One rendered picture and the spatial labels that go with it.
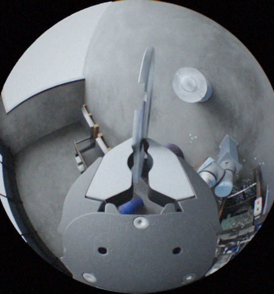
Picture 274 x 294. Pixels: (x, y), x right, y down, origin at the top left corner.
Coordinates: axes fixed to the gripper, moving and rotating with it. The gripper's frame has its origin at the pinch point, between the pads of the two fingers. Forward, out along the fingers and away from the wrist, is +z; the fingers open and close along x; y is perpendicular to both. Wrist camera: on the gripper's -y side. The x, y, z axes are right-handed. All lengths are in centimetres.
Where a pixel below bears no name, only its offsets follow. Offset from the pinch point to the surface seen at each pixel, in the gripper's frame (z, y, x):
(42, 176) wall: 126, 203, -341
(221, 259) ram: -48, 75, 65
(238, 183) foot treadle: 22, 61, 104
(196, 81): 61, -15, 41
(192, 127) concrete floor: 91, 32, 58
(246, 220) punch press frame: -21, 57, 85
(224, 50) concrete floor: 66, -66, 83
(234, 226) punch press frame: -18, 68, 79
